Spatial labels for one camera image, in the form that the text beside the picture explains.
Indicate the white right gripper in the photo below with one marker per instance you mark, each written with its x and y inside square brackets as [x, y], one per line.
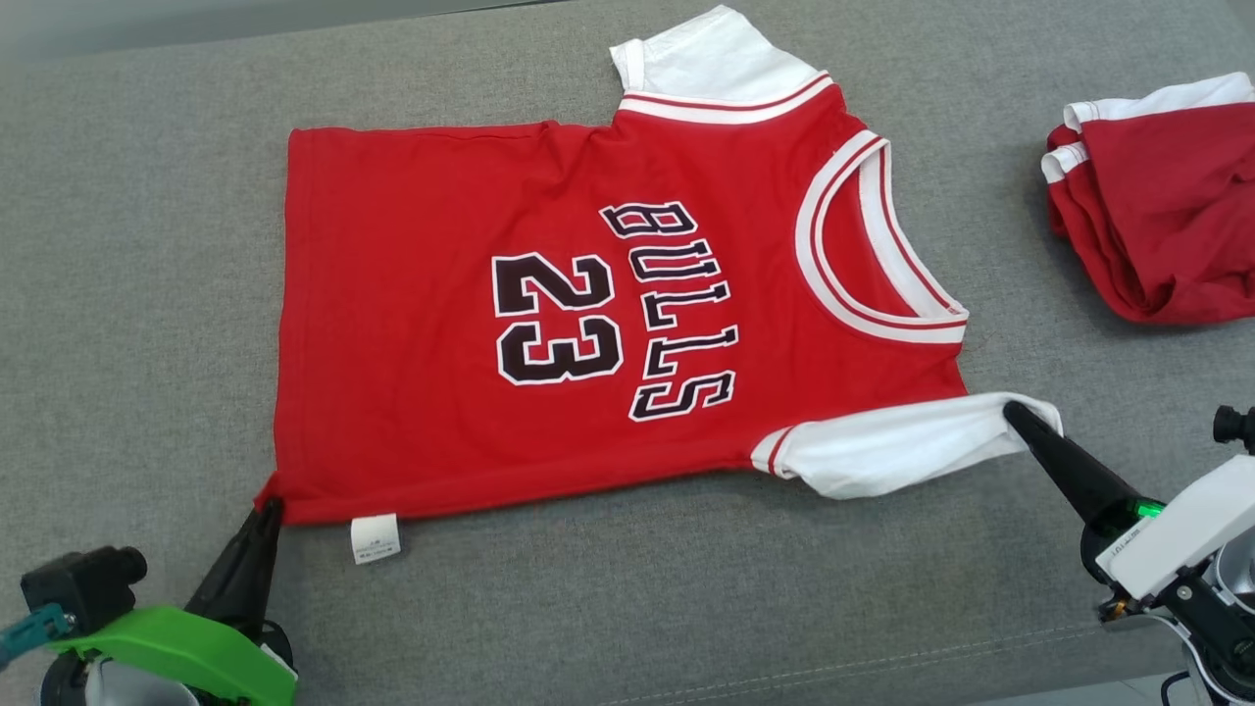
[1186, 534]

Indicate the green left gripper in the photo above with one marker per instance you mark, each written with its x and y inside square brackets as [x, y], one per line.
[176, 637]

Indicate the red shorts with white stripe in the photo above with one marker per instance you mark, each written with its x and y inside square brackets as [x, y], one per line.
[1177, 216]

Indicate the red Bulls 23 jersey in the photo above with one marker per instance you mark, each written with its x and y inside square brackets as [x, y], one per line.
[412, 324]

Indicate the grey fabric sofa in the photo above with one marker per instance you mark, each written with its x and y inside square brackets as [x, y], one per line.
[147, 294]

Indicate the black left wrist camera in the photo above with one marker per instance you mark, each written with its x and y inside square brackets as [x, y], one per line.
[83, 588]

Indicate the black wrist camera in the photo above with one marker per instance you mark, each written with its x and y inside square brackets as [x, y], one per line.
[83, 588]
[1237, 427]

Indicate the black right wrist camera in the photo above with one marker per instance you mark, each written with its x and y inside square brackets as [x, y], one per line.
[1237, 427]

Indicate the teal left camera connector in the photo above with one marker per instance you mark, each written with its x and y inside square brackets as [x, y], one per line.
[34, 628]

